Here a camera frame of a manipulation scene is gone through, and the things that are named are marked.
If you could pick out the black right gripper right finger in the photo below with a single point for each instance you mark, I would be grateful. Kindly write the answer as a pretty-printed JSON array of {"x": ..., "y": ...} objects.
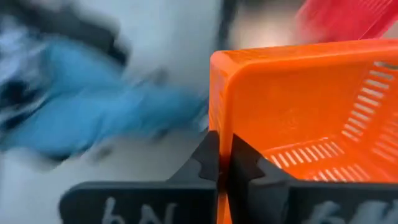
[{"x": 280, "y": 202}]

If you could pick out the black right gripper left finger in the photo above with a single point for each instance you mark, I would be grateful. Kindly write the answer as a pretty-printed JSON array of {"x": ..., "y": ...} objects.
[{"x": 174, "y": 202}]

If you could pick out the orange plastic slotted basket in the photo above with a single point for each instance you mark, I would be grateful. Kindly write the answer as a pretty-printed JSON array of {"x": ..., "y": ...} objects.
[{"x": 295, "y": 102}]

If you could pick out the red plastic slotted basket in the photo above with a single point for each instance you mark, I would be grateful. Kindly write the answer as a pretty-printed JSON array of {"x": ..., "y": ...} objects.
[{"x": 342, "y": 18}]

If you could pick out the blue blurred object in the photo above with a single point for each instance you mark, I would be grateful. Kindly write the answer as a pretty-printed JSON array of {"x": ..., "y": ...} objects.
[{"x": 77, "y": 109}]

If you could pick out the black blurred object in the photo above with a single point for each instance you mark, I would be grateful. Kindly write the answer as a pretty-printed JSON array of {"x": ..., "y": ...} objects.
[{"x": 93, "y": 37}]

